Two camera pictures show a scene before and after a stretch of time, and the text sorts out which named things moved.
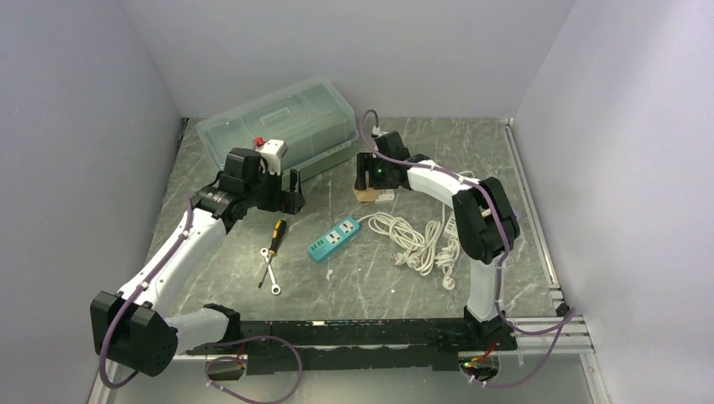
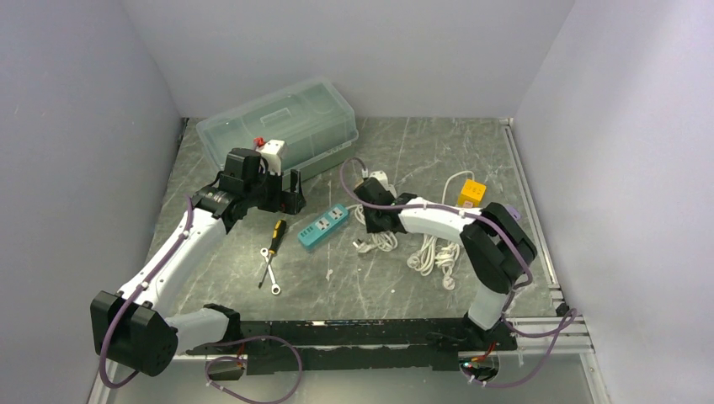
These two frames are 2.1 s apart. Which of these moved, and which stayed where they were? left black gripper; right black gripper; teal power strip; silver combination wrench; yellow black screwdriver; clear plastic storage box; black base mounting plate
Moved: right black gripper; teal power strip
Stayed: left black gripper; silver combination wrench; black base mounting plate; clear plastic storage box; yellow black screwdriver
